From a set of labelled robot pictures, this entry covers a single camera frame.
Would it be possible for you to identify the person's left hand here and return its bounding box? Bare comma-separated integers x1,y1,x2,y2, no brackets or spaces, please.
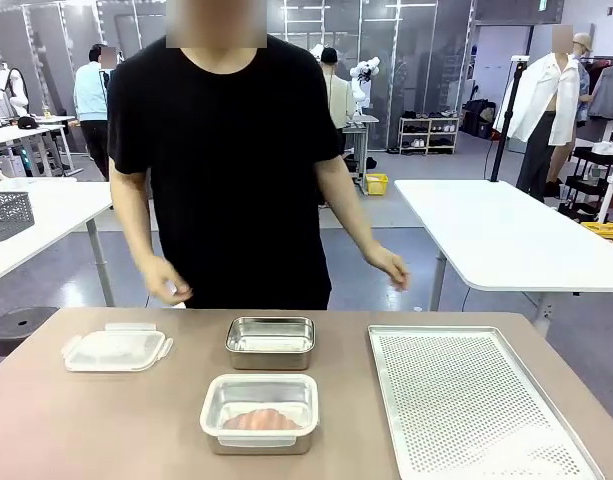
363,244,411,292

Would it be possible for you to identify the person's right hand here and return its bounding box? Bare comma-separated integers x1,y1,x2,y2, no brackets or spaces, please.
144,255,193,306

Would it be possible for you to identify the clear plastic clip lid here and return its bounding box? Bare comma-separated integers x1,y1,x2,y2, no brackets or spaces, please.
63,322,175,374
199,373,320,447

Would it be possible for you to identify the orange-brown bread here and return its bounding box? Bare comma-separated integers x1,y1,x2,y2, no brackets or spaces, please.
223,408,302,431

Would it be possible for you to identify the person's left forearm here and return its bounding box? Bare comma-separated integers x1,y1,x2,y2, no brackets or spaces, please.
325,194,385,259

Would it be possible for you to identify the person's right forearm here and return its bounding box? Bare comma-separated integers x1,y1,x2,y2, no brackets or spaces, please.
113,209,160,269

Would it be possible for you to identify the steel rectangular container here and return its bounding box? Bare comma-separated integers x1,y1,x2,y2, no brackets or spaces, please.
203,382,318,456
224,315,317,371

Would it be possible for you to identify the small yellow crate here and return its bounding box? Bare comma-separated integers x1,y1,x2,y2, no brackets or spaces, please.
364,173,390,196

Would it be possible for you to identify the large white table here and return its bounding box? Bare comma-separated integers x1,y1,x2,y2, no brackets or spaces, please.
394,178,613,331

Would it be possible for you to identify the person in black t-shirt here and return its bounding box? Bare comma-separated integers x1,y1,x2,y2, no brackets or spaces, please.
107,34,345,310

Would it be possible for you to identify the white side table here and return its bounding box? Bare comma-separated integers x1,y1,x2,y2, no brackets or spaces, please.
0,177,116,307

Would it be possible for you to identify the grey metal cart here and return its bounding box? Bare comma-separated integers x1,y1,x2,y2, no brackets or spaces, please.
342,113,381,194

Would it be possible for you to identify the wooden shoe rack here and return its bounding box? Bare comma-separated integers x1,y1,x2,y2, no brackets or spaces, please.
398,116,461,156

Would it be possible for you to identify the perforated metal baking tray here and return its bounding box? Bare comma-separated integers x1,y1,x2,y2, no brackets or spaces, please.
368,324,607,480

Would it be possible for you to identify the dark grey round stool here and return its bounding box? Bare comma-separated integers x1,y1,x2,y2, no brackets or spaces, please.
0,305,61,374

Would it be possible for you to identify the black bags pile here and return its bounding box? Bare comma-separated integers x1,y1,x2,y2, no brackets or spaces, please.
463,98,497,140

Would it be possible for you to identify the grey perforated basket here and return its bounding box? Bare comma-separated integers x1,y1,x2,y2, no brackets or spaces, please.
0,191,36,242

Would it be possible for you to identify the person in cream jacket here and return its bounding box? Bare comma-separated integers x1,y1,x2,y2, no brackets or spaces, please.
318,47,356,156

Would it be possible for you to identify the white humanoid robot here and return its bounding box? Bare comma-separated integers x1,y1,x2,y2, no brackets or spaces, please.
349,57,382,110

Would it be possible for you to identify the white background desk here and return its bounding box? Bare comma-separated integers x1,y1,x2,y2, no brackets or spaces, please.
0,115,77,177

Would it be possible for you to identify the person in light blue jacket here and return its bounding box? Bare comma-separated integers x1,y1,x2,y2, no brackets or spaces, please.
74,43,118,182

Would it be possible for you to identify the black shelf cart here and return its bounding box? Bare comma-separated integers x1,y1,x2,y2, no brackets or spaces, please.
558,142,613,224

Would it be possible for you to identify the flat yellow crate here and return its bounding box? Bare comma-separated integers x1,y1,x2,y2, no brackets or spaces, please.
580,222,613,245

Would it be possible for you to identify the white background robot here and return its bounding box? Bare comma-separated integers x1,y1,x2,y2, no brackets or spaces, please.
0,62,30,121

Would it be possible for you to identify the hanging grey garment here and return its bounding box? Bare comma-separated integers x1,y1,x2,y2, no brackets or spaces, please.
588,64,613,121

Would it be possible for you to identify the mannequin with beige cap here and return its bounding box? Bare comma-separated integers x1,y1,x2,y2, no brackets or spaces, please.
571,32,596,124

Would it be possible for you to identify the black camera stand pole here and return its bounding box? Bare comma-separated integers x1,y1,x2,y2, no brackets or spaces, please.
489,56,530,183

